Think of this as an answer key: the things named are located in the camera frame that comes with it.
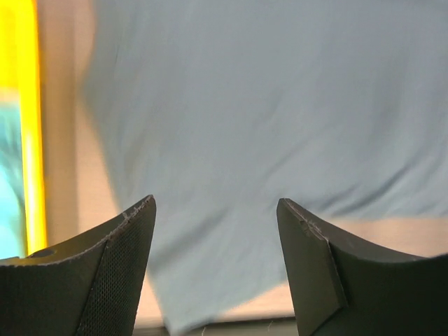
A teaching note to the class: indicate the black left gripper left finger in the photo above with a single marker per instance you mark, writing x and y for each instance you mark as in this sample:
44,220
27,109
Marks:
89,284

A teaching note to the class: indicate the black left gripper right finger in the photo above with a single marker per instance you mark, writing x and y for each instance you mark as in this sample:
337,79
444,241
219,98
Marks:
342,284

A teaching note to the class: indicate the slate blue t shirt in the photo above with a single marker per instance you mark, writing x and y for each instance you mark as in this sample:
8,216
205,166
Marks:
221,108

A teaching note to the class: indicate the turquoise t shirt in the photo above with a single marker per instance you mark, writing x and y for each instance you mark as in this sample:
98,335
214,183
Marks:
12,208

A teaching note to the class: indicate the yellow plastic bin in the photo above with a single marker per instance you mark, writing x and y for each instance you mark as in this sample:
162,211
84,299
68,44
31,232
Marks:
20,71

